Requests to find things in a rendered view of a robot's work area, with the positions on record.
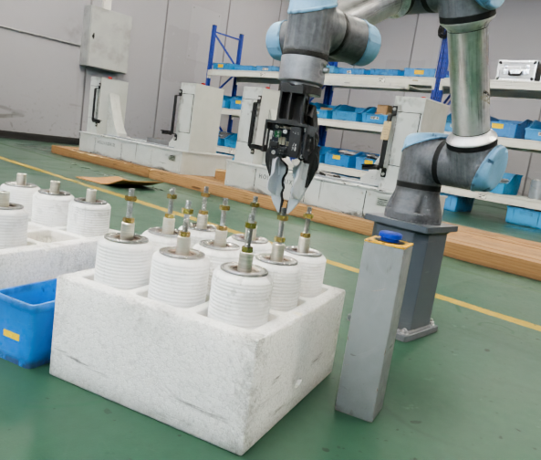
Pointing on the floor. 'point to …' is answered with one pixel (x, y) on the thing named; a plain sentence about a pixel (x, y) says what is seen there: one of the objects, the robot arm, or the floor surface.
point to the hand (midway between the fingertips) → (285, 204)
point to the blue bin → (26, 323)
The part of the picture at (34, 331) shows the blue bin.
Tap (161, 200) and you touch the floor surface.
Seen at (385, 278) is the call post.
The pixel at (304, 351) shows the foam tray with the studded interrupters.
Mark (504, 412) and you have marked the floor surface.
